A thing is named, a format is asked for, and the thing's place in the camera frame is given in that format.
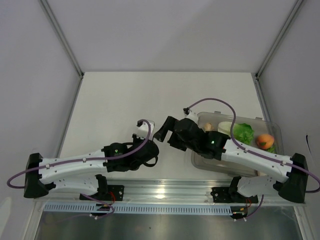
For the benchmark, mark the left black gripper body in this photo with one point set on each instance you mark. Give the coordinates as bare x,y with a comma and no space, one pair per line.
136,140

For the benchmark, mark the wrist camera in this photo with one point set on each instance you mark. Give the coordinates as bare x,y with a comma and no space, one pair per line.
143,129
189,114

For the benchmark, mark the aluminium frame post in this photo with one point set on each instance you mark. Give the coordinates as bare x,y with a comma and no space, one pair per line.
55,25
284,29

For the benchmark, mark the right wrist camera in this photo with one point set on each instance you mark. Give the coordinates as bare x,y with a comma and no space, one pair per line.
189,114

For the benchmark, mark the small beige mushroom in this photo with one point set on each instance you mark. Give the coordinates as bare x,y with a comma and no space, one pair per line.
208,127

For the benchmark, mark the peach fruit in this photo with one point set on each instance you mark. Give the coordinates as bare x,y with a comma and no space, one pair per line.
264,141

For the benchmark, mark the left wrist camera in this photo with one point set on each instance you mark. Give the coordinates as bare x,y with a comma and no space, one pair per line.
143,129

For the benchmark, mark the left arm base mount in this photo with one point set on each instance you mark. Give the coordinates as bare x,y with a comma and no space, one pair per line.
113,193

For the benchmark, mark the clear plastic food container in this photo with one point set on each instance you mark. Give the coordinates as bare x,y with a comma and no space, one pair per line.
236,161

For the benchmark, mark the aluminium mounting rail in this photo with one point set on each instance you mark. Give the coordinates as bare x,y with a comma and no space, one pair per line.
176,192

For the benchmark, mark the green lettuce leaf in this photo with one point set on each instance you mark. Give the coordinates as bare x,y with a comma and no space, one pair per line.
242,132

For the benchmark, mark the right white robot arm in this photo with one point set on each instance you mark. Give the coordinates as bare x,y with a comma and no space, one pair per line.
282,175

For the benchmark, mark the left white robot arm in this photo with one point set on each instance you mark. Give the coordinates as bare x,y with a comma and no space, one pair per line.
86,175

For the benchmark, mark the right aluminium frame post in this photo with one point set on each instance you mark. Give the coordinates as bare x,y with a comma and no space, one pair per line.
284,29

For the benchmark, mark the left aluminium frame post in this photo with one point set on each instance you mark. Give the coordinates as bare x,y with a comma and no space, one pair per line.
55,25

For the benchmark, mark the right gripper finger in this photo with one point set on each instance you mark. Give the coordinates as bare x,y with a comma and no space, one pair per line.
160,135
167,126

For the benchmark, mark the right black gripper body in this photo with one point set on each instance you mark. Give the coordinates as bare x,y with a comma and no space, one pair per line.
193,148

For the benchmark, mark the white slotted cable duct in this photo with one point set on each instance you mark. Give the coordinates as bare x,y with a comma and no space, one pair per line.
130,208

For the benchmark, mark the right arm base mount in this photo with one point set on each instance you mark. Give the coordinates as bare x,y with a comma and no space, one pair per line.
222,195

